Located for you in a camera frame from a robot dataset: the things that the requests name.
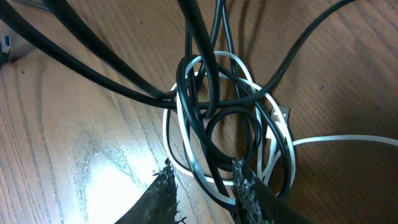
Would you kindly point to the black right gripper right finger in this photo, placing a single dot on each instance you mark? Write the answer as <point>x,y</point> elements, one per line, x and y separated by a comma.
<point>255,203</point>

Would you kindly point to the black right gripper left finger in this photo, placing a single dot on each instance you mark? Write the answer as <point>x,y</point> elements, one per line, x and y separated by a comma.
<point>158,204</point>

